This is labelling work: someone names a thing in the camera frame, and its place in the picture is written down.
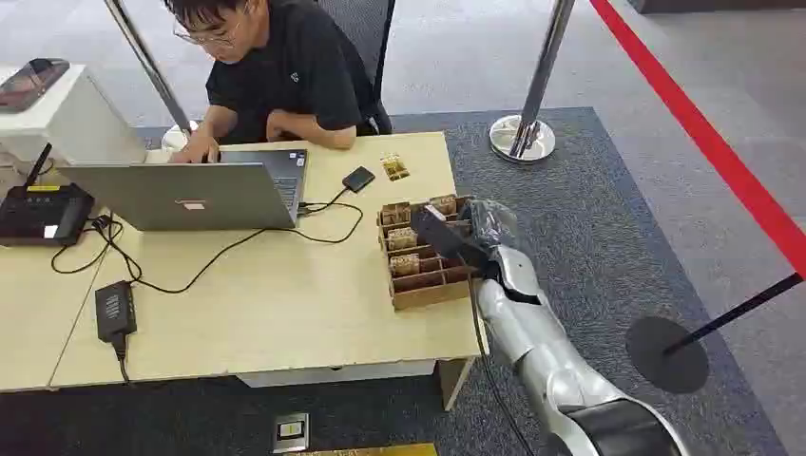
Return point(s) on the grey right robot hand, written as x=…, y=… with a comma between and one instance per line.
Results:
x=488, y=223

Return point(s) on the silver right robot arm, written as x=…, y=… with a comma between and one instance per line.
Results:
x=535, y=327

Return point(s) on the card stack in box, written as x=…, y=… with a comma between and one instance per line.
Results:
x=405, y=264
x=402, y=238
x=444, y=204

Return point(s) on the wooden compartment card box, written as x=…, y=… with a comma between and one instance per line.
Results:
x=428, y=289

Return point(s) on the small black external drive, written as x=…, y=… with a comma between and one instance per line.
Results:
x=358, y=179

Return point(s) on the chrome stanchion with round base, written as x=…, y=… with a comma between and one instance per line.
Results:
x=535, y=94

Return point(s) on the wooden desk leg panel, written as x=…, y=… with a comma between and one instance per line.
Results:
x=454, y=382

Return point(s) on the black stanchion with round base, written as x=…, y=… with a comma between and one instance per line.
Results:
x=667, y=355

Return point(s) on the black mesh office chair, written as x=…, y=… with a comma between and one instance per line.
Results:
x=362, y=38

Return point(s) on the red barrier belt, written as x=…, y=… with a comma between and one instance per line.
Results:
x=705, y=135

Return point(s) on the person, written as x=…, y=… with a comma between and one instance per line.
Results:
x=289, y=69

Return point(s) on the yellow floor plate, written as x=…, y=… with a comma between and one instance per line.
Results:
x=371, y=450

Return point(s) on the steel floor socket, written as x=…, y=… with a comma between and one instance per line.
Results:
x=291, y=433

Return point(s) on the silver laptop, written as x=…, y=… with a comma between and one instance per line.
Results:
x=182, y=195

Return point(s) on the chrome stanchion with white base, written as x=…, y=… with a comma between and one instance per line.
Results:
x=148, y=63

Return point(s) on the black power adapter brick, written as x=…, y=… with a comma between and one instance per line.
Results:
x=115, y=311

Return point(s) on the white box appliance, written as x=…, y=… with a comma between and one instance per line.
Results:
x=82, y=119

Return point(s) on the black router with antenna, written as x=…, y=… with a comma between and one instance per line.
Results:
x=41, y=214

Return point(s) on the dark phone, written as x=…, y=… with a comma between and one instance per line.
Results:
x=28, y=82

